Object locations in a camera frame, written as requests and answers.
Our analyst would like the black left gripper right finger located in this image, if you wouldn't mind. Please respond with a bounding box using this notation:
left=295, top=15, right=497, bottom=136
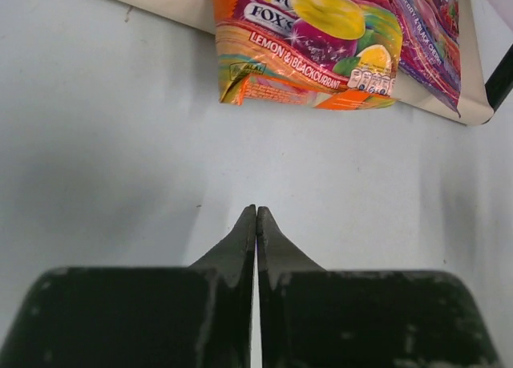
left=256, top=207, right=501, bottom=367

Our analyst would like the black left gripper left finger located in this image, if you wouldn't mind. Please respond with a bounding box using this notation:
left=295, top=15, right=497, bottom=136
left=1, top=205, right=257, bottom=367

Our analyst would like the orange fruits candy bag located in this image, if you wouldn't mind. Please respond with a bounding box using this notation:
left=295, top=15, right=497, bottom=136
left=212, top=0, right=402, bottom=111

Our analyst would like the purple berries candy bag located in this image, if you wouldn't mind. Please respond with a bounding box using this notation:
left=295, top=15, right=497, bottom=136
left=389, top=0, right=461, bottom=112

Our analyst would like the beige three-tier shelf rack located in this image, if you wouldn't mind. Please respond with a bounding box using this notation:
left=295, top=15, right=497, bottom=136
left=116, top=0, right=512, bottom=125

